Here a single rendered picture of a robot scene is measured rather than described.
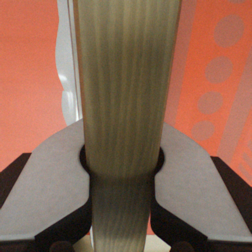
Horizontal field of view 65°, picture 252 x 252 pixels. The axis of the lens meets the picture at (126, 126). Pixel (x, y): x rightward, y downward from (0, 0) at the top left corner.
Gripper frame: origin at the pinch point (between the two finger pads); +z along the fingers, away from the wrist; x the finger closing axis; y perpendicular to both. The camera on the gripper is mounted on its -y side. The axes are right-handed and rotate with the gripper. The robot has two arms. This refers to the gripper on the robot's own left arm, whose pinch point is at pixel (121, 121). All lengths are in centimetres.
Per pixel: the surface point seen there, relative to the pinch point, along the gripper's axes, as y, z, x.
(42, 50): -3.3, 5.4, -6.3
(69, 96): 0.4, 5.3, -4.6
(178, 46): -3.9, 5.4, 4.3
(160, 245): 22.9, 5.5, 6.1
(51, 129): 3.9, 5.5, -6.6
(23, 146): 5.9, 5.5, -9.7
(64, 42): -4.0, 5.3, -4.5
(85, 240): 21.6, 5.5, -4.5
